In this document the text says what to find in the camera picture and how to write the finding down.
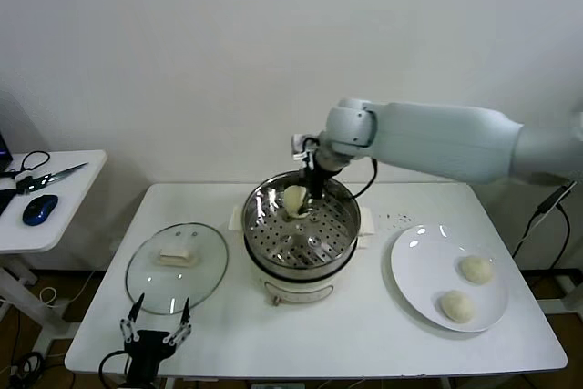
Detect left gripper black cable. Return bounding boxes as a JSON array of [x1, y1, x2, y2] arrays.
[[98, 349, 134, 385]]

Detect black floor cables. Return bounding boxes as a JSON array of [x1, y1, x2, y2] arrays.
[[8, 352, 46, 384]]

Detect black handled scissors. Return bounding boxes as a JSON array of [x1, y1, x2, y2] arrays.
[[16, 162, 89, 195]]

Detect round glass pot lid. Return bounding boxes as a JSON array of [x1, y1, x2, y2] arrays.
[[125, 223, 230, 316]]

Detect cream electric pot base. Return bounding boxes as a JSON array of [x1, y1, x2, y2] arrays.
[[245, 233, 368, 308]]

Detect blue computer mouse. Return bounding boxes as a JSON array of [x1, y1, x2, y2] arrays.
[[22, 194, 60, 228]]

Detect white floor cable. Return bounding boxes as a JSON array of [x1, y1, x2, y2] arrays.
[[39, 287, 69, 309]]

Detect white steamed baozi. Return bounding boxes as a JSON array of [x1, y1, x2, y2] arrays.
[[283, 184, 305, 218], [457, 255, 496, 285], [438, 290, 477, 322]]

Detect thin black cable loop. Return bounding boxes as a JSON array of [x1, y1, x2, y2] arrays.
[[0, 150, 51, 180]]

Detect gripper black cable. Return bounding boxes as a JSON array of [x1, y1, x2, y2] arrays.
[[344, 157, 380, 201], [98, 349, 134, 385]]

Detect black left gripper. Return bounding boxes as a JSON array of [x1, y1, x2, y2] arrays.
[[119, 292, 194, 385]]

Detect perforated steel steamer basket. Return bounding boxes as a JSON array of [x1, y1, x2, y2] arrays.
[[227, 171, 377, 271]]

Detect large white plate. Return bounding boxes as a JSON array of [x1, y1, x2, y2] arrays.
[[390, 223, 510, 333]]

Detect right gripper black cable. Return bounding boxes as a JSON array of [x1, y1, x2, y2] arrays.
[[344, 157, 380, 201]]

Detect black power adapter cable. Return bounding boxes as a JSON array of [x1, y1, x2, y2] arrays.
[[510, 181, 573, 274]]

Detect small white side table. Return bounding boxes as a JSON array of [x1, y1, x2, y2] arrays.
[[0, 149, 108, 349]]

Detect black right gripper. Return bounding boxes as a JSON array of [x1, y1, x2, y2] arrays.
[[298, 159, 341, 220]]

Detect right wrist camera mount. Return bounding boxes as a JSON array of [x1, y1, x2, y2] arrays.
[[291, 132, 320, 163]]

